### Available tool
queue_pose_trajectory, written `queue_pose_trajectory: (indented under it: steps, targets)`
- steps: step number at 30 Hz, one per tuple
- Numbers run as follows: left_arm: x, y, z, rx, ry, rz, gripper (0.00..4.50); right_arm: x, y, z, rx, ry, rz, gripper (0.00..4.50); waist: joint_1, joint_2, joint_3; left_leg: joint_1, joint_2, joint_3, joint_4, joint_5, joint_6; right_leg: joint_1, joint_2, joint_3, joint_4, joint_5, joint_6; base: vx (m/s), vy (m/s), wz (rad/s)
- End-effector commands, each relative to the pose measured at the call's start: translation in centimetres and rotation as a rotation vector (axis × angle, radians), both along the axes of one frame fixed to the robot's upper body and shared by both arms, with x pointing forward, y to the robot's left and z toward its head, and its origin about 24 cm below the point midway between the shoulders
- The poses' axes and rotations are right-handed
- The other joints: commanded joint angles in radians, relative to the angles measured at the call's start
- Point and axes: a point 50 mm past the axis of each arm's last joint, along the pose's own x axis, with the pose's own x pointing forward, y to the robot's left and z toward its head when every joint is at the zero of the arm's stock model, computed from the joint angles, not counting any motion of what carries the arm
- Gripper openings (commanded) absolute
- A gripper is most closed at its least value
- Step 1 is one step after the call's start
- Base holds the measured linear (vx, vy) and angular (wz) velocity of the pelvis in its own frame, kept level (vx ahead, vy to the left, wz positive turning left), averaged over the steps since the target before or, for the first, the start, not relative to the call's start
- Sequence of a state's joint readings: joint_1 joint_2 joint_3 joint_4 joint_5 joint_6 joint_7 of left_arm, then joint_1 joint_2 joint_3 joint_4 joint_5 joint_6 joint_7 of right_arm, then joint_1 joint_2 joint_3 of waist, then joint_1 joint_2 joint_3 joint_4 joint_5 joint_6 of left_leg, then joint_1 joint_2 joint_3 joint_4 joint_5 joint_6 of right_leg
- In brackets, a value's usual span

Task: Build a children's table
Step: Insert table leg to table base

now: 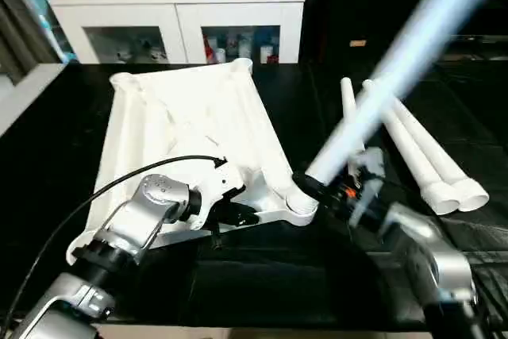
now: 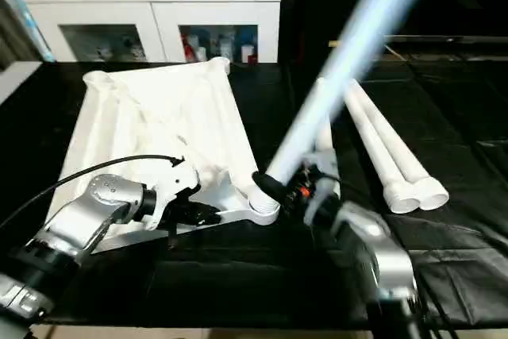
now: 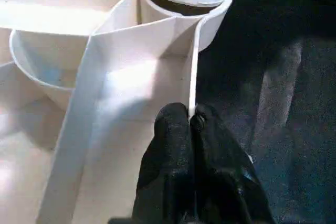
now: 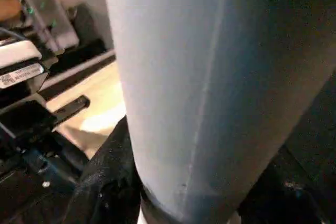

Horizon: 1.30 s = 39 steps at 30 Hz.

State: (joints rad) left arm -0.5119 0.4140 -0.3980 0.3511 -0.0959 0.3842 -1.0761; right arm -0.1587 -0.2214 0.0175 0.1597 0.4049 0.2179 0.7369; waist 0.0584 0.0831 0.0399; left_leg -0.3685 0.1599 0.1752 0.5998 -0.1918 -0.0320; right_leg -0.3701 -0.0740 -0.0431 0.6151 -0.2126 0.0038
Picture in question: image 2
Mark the red bottle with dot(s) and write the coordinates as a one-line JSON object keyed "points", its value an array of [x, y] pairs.
{"points": [[189, 47]]}

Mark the small yellow label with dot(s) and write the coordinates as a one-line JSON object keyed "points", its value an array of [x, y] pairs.
{"points": [[336, 43]]}

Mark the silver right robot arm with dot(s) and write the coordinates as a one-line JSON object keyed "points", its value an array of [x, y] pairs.
{"points": [[373, 252]]}

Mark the dark metal rail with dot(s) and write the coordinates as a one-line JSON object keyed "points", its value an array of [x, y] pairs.
{"points": [[444, 40]]}

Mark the black work mat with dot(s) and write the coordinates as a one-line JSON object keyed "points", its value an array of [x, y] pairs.
{"points": [[238, 291]]}

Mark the white plastic table leg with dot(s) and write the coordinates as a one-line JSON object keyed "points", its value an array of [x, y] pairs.
{"points": [[349, 61], [373, 140], [325, 148], [401, 144]]}

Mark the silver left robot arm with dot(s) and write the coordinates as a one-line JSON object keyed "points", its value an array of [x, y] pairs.
{"points": [[87, 220]]}

